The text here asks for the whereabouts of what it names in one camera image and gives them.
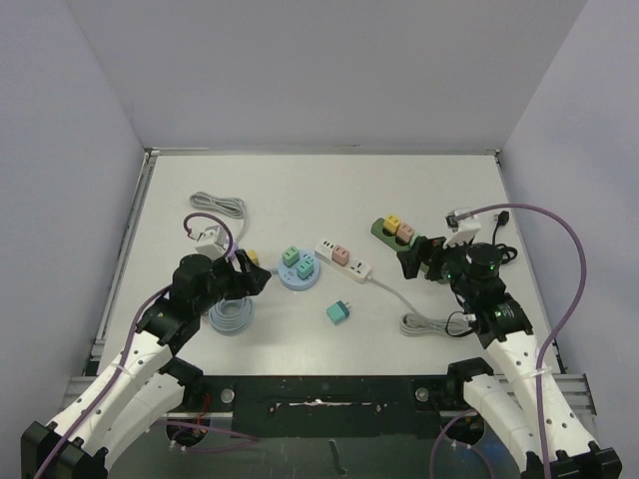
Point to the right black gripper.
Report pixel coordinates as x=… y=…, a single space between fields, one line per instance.
x=425 y=254

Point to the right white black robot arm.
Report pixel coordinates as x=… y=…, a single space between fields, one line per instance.
x=535 y=422

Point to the teal plug adapter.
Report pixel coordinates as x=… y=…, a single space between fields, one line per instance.
x=305 y=268
x=338 y=312

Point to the white power strip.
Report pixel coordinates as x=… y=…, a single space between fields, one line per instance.
x=358 y=270

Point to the green power strip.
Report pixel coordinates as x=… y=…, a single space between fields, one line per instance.
x=397 y=244

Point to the round blue power strip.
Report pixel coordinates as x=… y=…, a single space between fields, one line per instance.
x=288 y=276

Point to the brown pink plug adapter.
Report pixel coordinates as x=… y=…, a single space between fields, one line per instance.
x=405 y=233

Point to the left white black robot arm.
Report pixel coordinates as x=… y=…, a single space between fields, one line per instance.
x=146 y=379

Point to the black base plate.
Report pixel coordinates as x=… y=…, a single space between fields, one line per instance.
x=327 y=406

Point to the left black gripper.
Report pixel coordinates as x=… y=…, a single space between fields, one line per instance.
x=247 y=282

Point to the green plug adapter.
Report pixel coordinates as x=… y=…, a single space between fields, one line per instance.
x=291 y=256

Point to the yellow plug adapter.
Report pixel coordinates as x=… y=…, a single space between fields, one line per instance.
x=252 y=255
x=391 y=224

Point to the purple power strip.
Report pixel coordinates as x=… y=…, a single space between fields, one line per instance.
x=230 y=247

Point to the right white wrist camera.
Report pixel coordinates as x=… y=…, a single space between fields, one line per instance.
x=464 y=228

